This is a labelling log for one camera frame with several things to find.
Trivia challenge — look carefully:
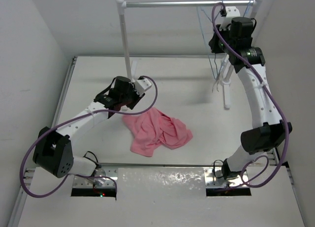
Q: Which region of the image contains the blue wire hanger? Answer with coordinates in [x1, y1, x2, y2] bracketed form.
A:
[196, 7, 221, 80]

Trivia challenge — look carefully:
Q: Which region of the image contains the pink t shirt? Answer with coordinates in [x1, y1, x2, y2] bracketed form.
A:
[122, 107, 193, 157]

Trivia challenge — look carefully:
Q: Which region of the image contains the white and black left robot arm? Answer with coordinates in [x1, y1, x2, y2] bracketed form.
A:
[32, 76, 152, 178]

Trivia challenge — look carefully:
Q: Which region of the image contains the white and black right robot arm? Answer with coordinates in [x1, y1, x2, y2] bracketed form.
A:
[209, 17, 292, 179]

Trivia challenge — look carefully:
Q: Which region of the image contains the white clothes rack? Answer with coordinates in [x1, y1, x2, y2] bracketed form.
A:
[115, 0, 265, 110]

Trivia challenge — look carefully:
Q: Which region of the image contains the white front cover panel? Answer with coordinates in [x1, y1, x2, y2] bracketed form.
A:
[19, 167, 304, 227]

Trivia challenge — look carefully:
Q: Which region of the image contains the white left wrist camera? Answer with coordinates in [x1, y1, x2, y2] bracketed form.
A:
[134, 77, 152, 95]

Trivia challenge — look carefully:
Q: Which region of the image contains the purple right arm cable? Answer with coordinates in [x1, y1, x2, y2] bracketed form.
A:
[211, 2, 290, 188]

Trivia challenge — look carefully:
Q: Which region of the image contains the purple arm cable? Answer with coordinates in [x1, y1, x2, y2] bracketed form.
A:
[19, 75, 159, 198]
[211, 2, 290, 188]

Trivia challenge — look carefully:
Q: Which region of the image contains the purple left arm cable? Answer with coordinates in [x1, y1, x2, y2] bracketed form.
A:
[19, 75, 159, 198]

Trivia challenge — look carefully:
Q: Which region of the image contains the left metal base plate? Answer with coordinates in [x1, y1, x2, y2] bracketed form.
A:
[72, 167, 118, 189]

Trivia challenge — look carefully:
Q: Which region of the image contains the metal base plate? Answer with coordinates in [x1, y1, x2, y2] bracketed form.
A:
[204, 166, 245, 189]
[72, 167, 118, 189]

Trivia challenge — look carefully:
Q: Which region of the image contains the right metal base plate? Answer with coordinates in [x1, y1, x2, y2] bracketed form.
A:
[204, 166, 245, 189]

